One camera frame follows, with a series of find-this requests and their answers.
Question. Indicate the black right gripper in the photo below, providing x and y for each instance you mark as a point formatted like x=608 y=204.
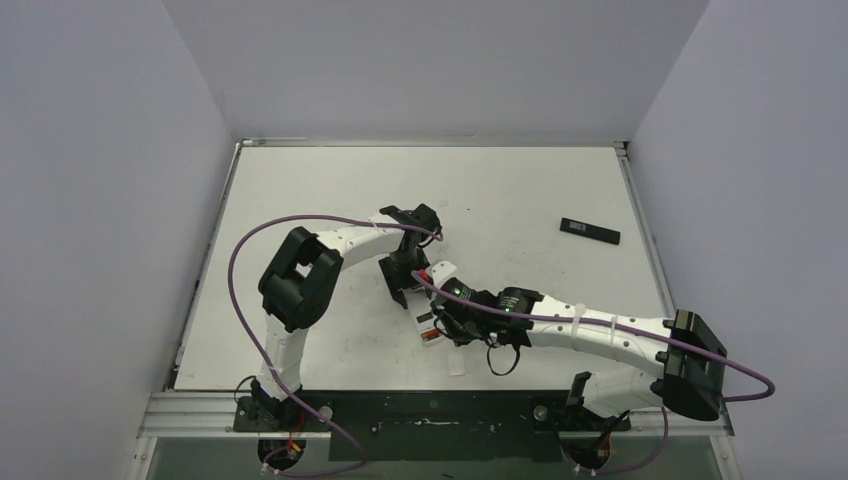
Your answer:
x=448 y=318

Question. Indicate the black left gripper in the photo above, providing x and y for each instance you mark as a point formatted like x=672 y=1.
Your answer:
x=393 y=281

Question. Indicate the white battery cover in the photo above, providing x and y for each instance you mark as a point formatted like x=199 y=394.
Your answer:
x=456 y=364

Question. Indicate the white red remote control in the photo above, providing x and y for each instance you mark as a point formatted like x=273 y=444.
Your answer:
x=420 y=310

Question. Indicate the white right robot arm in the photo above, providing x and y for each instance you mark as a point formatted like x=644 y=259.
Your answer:
x=671 y=362

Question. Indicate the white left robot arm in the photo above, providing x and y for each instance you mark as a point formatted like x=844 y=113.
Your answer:
x=296 y=290

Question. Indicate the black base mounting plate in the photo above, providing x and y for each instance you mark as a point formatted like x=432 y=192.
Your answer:
x=432 y=425

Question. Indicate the black flat bar tool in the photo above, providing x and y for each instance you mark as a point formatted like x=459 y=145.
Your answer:
x=590 y=231

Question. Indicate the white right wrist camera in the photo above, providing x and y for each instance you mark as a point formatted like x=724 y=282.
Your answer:
x=439 y=273

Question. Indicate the aluminium rail frame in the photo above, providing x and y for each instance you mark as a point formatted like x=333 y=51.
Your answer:
x=195 y=415

